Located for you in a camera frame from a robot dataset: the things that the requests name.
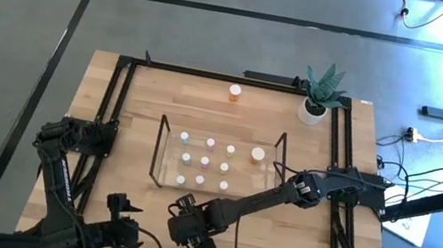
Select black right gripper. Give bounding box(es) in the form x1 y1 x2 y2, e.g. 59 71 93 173
162 198 226 248

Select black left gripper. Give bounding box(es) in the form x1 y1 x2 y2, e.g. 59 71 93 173
83 196 152 248

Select green cups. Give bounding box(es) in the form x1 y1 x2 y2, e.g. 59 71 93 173
178 131 192 147

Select orange cup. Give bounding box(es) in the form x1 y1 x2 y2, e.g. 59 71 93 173
248 146 268 167

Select orange medicine bottle white cap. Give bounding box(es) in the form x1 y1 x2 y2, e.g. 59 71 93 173
226 82 243 104

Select snake plant in white pot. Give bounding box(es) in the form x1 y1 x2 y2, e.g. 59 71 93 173
295 58 353 132

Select white paper sheet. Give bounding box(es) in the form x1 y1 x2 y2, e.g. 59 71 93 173
384 205 433 248

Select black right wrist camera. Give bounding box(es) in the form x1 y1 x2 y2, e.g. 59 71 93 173
173 191 198 214

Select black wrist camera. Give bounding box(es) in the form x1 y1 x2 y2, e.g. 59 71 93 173
103 190 132 219
173 191 198 214

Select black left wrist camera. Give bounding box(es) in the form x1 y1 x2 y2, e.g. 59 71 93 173
103 190 132 219

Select black right camera cable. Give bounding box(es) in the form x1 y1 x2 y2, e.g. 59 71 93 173
184 206 246 248

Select wooden shelf black metal frame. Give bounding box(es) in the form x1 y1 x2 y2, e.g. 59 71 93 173
146 111 294 209

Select black extrusion table frame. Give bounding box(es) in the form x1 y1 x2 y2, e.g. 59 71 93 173
14 40 418 248

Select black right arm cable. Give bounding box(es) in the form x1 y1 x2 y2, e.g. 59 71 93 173
366 156 415 224

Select black floor cable bundle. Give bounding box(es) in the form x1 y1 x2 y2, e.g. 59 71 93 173
372 131 411 165

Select floor cable with plug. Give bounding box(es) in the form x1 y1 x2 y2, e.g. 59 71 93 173
389 0 443 36

